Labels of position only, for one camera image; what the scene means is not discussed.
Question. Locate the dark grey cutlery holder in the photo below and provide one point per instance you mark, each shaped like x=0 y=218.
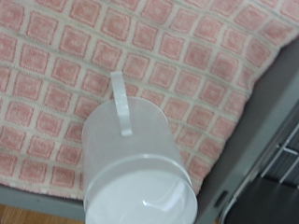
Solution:
x=264 y=202

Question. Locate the grey plastic crate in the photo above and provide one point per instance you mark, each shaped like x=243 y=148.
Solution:
x=249 y=140

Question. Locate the white plastic mug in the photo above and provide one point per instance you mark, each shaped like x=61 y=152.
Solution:
x=137 y=174

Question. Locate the pink checkered dish cloth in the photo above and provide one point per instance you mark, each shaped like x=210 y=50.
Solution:
x=124 y=46

